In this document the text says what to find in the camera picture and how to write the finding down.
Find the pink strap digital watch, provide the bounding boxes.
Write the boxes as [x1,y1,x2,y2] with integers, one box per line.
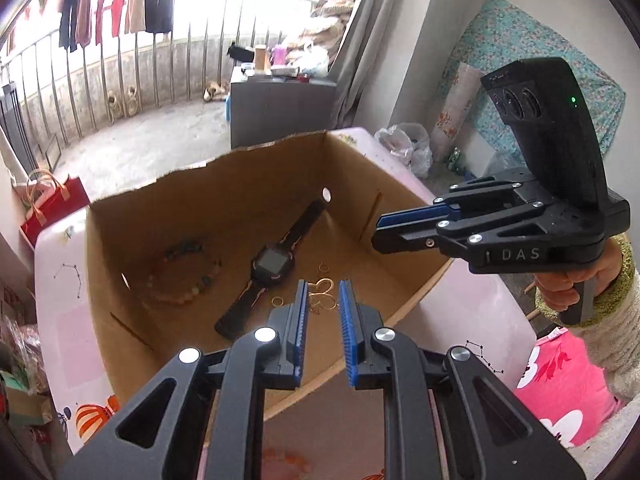
[215,201,326,341]

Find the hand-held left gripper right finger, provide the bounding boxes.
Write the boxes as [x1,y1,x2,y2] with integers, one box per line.
[339,280,586,480]

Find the grey curtain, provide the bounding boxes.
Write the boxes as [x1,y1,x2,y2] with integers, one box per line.
[330,0,402,129]

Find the person's right hand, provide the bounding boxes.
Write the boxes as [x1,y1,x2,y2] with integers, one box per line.
[535,249,626,317]

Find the large brown cardboard box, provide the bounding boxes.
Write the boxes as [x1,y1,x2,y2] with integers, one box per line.
[85,130,453,421]

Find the red paper bag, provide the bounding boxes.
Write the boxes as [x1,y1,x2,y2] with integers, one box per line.
[20,170,92,249]

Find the hanging clothes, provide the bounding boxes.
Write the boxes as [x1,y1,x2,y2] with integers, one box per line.
[57,0,182,52]

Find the pair of beige shoes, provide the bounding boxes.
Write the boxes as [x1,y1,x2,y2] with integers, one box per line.
[104,85,142,117]

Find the metal balcony railing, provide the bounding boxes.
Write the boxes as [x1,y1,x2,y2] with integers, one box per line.
[0,25,251,152]

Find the floral paper roll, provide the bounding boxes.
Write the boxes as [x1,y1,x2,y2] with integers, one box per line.
[431,62,487,162]

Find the person's right forearm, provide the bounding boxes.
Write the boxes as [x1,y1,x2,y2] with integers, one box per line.
[536,235,640,413]

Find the multicoloured bead bracelet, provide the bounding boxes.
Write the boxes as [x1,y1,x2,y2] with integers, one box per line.
[147,241,222,307]

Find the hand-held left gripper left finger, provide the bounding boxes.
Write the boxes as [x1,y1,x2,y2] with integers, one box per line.
[60,280,309,480]

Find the black folding rack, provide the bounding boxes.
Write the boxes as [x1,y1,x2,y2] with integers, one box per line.
[0,82,27,172]

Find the pink floral mat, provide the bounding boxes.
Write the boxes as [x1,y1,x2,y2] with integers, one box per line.
[515,330,622,449]

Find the white plastic shopping bag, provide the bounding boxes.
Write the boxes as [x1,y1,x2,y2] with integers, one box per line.
[375,122,434,179]

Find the teal floral mattress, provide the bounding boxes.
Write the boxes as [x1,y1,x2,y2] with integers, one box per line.
[440,0,627,162]

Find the grey cabinet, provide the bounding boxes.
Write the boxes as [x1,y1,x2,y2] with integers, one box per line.
[229,76,337,149]

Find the wooden chair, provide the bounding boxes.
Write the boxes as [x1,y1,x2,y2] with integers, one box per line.
[524,280,542,322]

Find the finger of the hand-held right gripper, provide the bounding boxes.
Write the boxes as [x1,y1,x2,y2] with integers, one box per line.
[372,205,546,261]
[379,172,531,231]

